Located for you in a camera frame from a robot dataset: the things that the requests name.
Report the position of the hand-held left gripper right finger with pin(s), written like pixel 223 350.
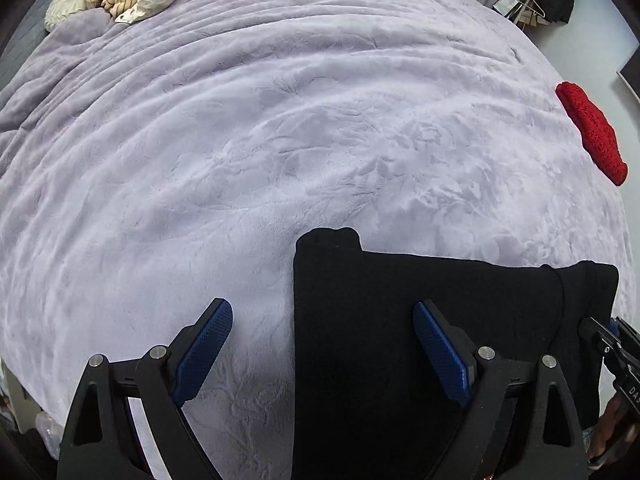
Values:
pixel 442 355

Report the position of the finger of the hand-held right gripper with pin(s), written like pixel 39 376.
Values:
pixel 607 335

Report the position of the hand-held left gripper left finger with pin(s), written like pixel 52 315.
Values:
pixel 205 345

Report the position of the black pants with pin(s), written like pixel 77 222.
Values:
pixel 400 360

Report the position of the person's right hand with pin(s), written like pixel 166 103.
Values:
pixel 612 430

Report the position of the lavender plush blanket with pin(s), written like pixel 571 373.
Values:
pixel 250 160

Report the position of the red knit garment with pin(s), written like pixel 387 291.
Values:
pixel 595 130

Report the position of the grey padded headboard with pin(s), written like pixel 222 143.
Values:
pixel 20 55

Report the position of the paper shopping bag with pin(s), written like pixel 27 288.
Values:
pixel 507 5

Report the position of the round cream pillow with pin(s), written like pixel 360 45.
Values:
pixel 65 7

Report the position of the dark wall screen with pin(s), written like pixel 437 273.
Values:
pixel 631 72

